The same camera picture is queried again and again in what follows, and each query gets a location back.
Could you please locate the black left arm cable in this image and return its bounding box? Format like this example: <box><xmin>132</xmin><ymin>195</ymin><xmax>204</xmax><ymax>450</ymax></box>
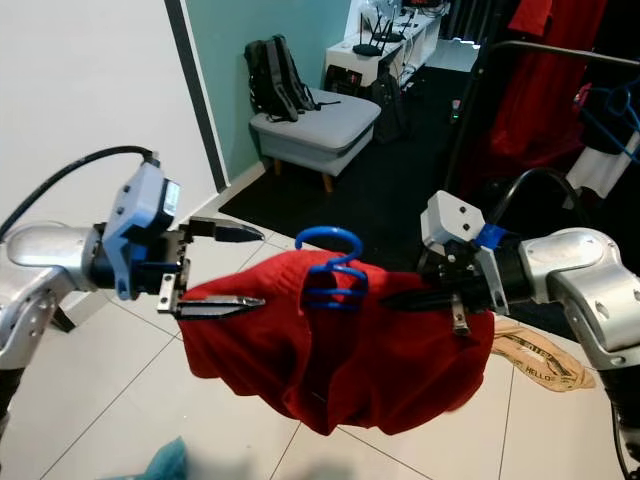
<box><xmin>0</xmin><ymin>145</ymin><xmax>161</xmax><ymax>236</ymax></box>

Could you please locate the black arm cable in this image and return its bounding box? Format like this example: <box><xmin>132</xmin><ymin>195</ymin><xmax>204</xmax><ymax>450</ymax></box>
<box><xmin>476</xmin><ymin>168</ymin><xmax>626</xmax><ymax>480</ymax></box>
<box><xmin>0</xmin><ymin>145</ymin><xmax>161</xmax><ymax>236</ymax></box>

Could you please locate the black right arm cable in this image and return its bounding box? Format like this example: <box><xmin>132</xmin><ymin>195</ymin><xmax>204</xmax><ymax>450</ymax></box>
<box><xmin>476</xmin><ymin>168</ymin><xmax>626</xmax><ymax>480</ymax></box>

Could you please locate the teal cloth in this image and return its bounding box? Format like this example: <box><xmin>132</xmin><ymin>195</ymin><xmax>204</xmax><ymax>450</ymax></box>
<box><xmin>145</xmin><ymin>437</ymin><xmax>191</xmax><ymax>480</ymax></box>

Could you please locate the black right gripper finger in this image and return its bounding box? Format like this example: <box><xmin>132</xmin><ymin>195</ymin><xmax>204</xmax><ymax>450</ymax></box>
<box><xmin>379</xmin><ymin>281</ymin><xmax>462</xmax><ymax>302</ymax></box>
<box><xmin>380</xmin><ymin>294</ymin><xmax>472</xmax><ymax>335</ymax></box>

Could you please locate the white desk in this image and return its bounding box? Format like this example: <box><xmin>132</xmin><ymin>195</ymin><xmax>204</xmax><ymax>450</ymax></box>
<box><xmin>323</xmin><ymin>0</ymin><xmax>446</xmax><ymax>101</ymax></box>

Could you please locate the black wall corner strip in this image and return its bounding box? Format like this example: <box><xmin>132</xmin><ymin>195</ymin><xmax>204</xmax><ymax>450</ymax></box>
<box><xmin>163</xmin><ymin>0</ymin><xmax>229</xmax><ymax>193</ymax></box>

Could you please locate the black curtain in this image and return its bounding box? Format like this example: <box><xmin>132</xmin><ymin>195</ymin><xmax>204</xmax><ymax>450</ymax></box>
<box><xmin>445</xmin><ymin>0</ymin><xmax>521</xmax><ymax>41</ymax></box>

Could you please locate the black metal clothes rack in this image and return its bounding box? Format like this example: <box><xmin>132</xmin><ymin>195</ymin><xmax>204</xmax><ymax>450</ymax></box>
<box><xmin>440</xmin><ymin>0</ymin><xmax>640</xmax><ymax>231</ymax></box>

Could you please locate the red knit shirt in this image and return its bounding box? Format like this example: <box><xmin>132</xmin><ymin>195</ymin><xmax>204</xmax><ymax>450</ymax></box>
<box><xmin>178</xmin><ymin>250</ymin><xmax>496</xmax><ymax>436</ymax></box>

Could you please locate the white hanging garment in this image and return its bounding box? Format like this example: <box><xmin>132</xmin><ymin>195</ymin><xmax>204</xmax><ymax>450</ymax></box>
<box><xmin>565</xmin><ymin>135</ymin><xmax>640</xmax><ymax>199</ymax></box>

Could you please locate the black backpack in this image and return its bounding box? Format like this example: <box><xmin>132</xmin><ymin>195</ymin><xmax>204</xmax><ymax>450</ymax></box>
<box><xmin>244</xmin><ymin>35</ymin><xmax>321</xmax><ymax>126</ymax></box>

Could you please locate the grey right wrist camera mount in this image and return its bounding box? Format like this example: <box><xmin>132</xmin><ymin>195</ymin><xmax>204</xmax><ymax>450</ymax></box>
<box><xmin>420</xmin><ymin>188</ymin><xmax>501</xmax><ymax>336</ymax></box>

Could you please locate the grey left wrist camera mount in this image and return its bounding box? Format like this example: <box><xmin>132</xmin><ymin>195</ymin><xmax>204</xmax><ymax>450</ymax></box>
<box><xmin>105</xmin><ymin>162</ymin><xmax>186</xmax><ymax>301</ymax></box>

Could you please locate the beige cap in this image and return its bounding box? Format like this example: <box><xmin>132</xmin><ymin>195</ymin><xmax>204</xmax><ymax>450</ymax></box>
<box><xmin>490</xmin><ymin>320</ymin><xmax>596</xmax><ymax>393</ymax></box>

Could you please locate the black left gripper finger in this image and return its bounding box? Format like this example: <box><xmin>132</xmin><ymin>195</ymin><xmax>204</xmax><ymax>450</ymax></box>
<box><xmin>157</xmin><ymin>271</ymin><xmax>267</xmax><ymax>322</ymax></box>
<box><xmin>189</xmin><ymin>217</ymin><xmax>266</xmax><ymax>245</ymax></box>

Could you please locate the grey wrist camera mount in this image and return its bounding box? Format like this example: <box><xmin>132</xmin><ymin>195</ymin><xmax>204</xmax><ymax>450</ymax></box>
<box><xmin>105</xmin><ymin>162</ymin><xmax>186</xmax><ymax>301</ymax></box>
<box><xmin>420</xmin><ymin>188</ymin><xmax>501</xmax><ymax>336</ymax></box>

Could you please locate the black wifi router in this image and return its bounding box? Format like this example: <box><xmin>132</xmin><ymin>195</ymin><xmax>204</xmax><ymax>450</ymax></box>
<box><xmin>355</xmin><ymin>10</ymin><xmax>393</xmax><ymax>59</ymax></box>
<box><xmin>375</xmin><ymin>0</ymin><xmax>416</xmax><ymax>43</ymax></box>

